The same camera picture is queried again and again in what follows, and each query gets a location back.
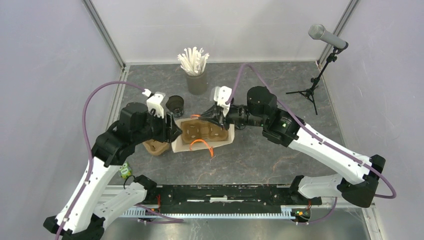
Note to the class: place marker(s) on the black microphone stand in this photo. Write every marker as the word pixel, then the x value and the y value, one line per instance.
pixel 309 93

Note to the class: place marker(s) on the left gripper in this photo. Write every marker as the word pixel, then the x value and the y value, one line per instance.
pixel 169 130

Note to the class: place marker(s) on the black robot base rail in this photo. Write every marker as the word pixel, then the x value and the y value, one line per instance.
pixel 230 200

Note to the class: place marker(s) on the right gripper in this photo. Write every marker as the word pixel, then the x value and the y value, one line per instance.
pixel 215 115

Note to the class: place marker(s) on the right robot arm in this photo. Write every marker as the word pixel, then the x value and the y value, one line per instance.
pixel 356 177

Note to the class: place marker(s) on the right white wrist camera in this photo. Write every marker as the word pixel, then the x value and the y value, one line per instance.
pixel 222 96

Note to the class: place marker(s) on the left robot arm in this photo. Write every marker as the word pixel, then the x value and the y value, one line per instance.
pixel 83 218

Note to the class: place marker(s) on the brown paper takeout bag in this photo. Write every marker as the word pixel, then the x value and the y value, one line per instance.
pixel 199 144

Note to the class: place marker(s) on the grey microphone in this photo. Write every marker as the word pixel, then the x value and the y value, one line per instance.
pixel 319 32

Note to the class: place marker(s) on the grey straw holder cup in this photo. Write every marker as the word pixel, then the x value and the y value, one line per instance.
pixel 197 85

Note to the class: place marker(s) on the green owl number tile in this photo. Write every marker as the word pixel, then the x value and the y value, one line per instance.
pixel 125 171

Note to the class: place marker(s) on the white wrapped straws bundle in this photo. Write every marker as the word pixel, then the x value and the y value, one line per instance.
pixel 193 61

